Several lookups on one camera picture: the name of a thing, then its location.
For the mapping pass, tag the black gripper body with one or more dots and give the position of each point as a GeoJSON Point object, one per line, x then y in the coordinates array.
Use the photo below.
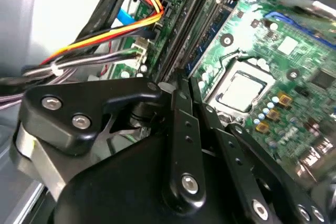
{"type": "Point", "coordinates": [113, 195]}

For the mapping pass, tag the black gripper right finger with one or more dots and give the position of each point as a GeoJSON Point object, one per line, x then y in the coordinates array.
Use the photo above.
{"type": "Point", "coordinates": [236, 150]}

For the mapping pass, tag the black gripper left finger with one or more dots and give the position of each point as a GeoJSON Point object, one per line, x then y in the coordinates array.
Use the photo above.
{"type": "Point", "coordinates": [78, 98]}

